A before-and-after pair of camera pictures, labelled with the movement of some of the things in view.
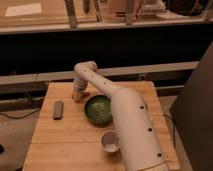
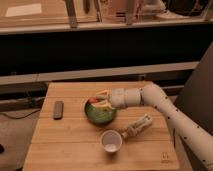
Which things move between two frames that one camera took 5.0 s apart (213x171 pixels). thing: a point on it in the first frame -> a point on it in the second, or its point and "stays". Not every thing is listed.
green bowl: (98, 110) stays
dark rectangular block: (58, 110) stays
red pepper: (86, 94) -> (94, 100)
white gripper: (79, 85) -> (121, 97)
